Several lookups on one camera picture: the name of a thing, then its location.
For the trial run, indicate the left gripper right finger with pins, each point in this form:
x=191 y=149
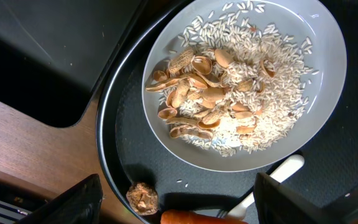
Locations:
x=286 y=207

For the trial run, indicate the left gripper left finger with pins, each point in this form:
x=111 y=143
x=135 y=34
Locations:
x=80 y=204

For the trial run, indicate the white plastic fork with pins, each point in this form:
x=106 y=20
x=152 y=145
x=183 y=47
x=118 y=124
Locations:
x=263 y=185

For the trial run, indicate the grey plate with food scraps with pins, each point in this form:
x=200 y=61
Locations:
x=230 y=86

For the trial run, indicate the brown walnut shell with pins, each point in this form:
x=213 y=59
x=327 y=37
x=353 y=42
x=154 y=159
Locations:
x=142 y=198

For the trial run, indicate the round black tray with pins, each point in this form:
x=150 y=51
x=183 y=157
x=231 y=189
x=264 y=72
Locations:
x=129 y=152

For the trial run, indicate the orange carrot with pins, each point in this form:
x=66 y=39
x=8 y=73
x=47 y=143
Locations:
x=186 y=217

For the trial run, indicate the black rectangular tray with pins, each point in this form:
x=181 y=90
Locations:
x=54 y=54

